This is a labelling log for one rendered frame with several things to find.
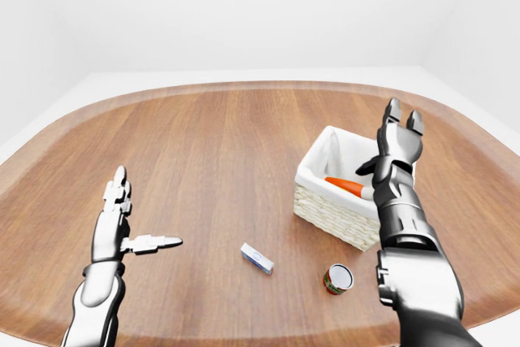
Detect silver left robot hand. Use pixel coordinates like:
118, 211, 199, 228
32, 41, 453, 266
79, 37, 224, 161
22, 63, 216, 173
90, 165, 184, 265

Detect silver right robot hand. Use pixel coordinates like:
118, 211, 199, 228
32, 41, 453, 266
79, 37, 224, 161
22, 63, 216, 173
354, 97, 426, 250

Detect white wicker basket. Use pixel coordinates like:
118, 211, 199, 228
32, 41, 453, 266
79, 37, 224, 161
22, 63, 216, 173
292, 124, 419, 253

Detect red green tin can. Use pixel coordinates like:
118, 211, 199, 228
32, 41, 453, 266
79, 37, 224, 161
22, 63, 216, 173
323, 262, 355, 296

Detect small white blue box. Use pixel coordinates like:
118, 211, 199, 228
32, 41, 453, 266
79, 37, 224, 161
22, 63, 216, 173
240, 241, 275, 275

